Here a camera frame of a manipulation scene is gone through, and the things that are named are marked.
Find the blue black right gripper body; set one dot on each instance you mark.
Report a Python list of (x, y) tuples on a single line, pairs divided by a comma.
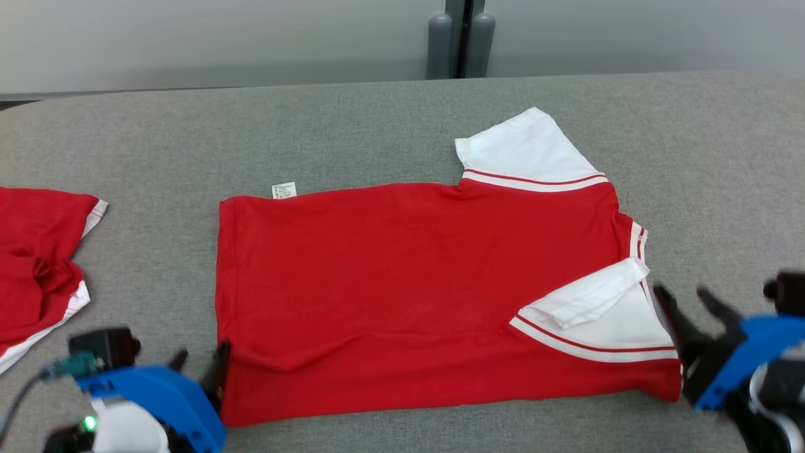
[(748, 346)]

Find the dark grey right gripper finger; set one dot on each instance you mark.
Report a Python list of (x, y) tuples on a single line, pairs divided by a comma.
[(723, 314), (682, 333)]

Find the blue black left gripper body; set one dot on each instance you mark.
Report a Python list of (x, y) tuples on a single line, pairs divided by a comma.
[(176, 402)]

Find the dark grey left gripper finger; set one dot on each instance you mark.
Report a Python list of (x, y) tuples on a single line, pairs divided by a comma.
[(179, 362), (219, 374)]

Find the red shorts with white trim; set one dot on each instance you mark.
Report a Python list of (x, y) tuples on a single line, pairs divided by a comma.
[(31, 251)]

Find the red white-sleeved t-shirt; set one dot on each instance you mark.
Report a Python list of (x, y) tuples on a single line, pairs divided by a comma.
[(409, 283)]

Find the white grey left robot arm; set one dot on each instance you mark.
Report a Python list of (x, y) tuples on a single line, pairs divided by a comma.
[(126, 431)]

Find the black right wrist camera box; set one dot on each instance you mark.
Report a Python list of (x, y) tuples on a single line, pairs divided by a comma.
[(789, 294)]

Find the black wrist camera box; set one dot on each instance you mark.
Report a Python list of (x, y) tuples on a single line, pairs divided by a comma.
[(789, 294), (104, 347)]

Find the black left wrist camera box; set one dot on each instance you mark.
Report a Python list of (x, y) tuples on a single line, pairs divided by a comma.
[(104, 347)]

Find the dark grey partition post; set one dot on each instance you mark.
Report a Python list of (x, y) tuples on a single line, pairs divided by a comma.
[(460, 31)]

